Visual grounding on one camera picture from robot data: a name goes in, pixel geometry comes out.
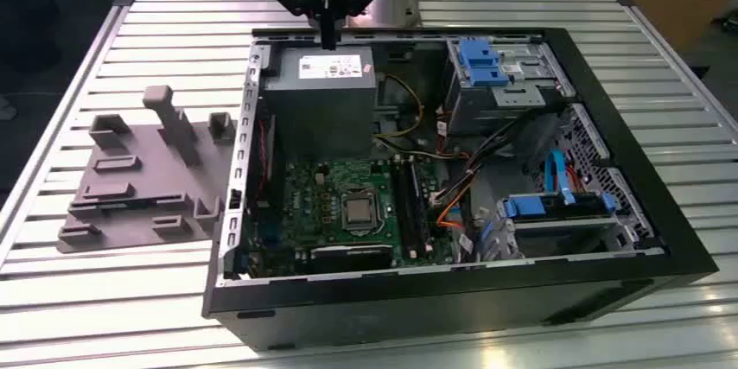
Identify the black RAM slot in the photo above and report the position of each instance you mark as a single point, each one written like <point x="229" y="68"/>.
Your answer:
<point x="402" y="209"/>

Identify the RAM stick black chips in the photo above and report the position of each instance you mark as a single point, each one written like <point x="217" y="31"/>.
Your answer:
<point x="421" y="213"/>

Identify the silver metal drive cage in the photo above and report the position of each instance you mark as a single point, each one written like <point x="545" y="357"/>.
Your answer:
<point x="520" y="97"/>

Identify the green motherboard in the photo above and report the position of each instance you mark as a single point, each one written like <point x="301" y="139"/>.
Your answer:
<point x="306" y="196"/>

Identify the silver CPU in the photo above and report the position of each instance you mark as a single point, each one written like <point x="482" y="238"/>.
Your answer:
<point x="359" y="210"/>

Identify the grey parts rack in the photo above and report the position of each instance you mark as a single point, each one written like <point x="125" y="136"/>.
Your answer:
<point x="145" y="179"/>

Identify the black graphics card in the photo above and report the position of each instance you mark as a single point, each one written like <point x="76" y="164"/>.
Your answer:
<point x="346" y="256"/>

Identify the CPU socket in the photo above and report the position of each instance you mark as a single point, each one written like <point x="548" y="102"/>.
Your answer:
<point x="358" y="191"/>

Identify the hard disk in blue carrier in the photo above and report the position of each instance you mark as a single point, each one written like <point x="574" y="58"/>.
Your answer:
<point x="525" y="207"/>

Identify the blue drive bay latch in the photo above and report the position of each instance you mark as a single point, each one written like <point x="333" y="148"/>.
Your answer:
<point x="478" y="55"/>

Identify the black open PC case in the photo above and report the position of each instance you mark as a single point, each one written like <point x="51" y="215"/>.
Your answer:
<point x="403" y="313"/>

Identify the grey power supply unit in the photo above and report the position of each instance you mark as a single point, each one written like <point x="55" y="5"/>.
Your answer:
<point x="317" y="105"/>

